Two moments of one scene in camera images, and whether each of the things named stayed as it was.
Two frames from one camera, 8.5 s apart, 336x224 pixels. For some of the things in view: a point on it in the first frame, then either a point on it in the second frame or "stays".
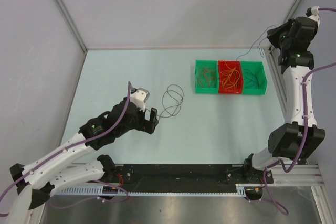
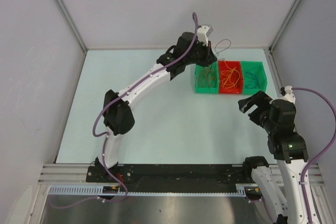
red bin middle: (230, 78) stays
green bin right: (253, 77) stays
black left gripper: (149, 125) to (209, 57)
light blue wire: (258, 44) to (255, 85)
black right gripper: (273, 33) to (259, 98)
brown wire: (165, 108) to (223, 49)
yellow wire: (224, 84) stays
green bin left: (206, 79) stays
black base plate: (191, 175) stays
